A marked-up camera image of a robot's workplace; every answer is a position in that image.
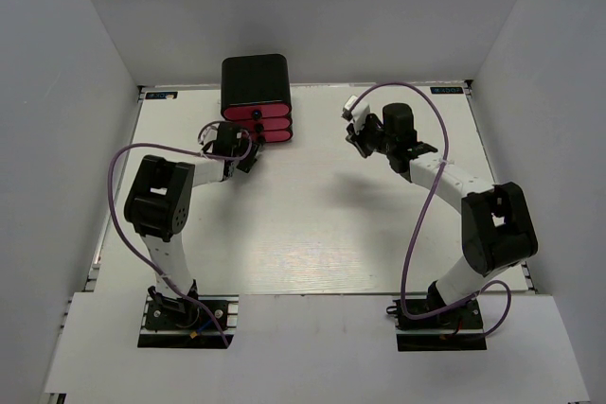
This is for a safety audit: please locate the black drawer cabinet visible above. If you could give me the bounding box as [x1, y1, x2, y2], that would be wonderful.
[221, 54, 293, 131]

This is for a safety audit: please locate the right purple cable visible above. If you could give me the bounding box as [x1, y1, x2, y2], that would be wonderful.
[352, 81, 515, 340]

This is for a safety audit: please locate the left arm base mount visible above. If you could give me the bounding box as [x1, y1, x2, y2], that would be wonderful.
[137, 295, 239, 350]

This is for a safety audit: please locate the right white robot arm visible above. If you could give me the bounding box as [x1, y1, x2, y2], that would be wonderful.
[343, 96, 539, 327]

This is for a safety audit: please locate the right blue corner label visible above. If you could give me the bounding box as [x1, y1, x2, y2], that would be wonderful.
[430, 86, 464, 95]

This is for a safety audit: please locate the blue corner label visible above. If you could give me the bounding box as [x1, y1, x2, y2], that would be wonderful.
[430, 86, 464, 95]
[145, 91, 178, 100]

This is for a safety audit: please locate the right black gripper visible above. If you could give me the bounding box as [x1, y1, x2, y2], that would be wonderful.
[348, 115, 396, 158]

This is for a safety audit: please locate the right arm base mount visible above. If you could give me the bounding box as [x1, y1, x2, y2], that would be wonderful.
[385, 299, 487, 352]

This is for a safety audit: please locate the pink drawer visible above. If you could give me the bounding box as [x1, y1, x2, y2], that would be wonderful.
[240, 117, 292, 133]
[252, 129, 293, 144]
[223, 103, 291, 121]

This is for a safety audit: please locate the left blue corner label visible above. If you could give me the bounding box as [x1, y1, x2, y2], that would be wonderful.
[145, 91, 178, 100]

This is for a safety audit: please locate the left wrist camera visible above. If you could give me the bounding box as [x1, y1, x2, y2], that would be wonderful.
[198, 126, 217, 146]

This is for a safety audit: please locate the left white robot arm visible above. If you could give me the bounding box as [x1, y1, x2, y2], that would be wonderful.
[124, 121, 266, 327]

